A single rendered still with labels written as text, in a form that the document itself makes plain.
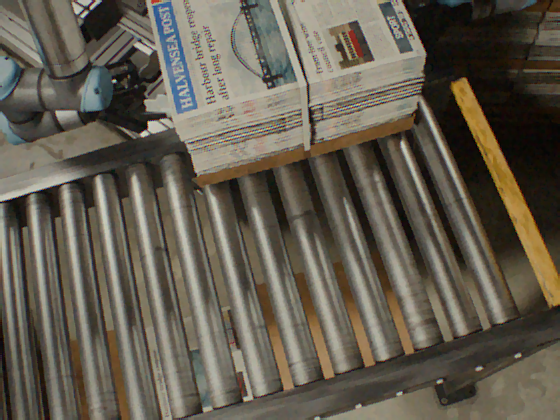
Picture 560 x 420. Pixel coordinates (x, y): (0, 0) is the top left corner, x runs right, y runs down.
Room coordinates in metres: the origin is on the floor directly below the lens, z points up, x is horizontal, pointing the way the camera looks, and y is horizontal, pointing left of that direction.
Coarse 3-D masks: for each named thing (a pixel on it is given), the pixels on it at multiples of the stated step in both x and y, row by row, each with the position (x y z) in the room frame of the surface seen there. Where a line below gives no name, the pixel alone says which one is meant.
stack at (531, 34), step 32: (544, 0) 0.84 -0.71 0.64; (448, 32) 0.89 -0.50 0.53; (480, 32) 0.87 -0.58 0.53; (512, 32) 0.85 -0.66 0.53; (544, 32) 0.83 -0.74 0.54; (480, 96) 0.86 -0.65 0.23; (512, 96) 0.83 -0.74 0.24; (544, 96) 0.81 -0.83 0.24; (448, 128) 0.87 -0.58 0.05; (512, 128) 0.84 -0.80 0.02; (544, 128) 0.81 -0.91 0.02
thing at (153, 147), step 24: (432, 72) 0.60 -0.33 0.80; (432, 96) 0.58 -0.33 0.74; (120, 144) 0.58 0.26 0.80; (144, 144) 0.57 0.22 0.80; (168, 144) 0.56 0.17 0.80; (48, 168) 0.56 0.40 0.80; (72, 168) 0.55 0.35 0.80; (96, 168) 0.54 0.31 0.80; (120, 168) 0.53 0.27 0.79; (192, 168) 0.54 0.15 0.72; (0, 192) 0.54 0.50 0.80; (24, 192) 0.52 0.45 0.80; (48, 192) 0.52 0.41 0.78; (24, 216) 0.52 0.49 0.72
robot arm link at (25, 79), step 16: (0, 64) 0.67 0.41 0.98; (16, 64) 0.67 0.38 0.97; (0, 80) 0.64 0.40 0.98; (16, 80) 0.64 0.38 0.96; (32, 80) 0.64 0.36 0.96; (0, 96) 0.62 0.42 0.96; (16, 96) 0.62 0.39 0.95; (32, 96) 0.62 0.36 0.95; (16, 112) 0.62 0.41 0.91; (32, 112) 0.63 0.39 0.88
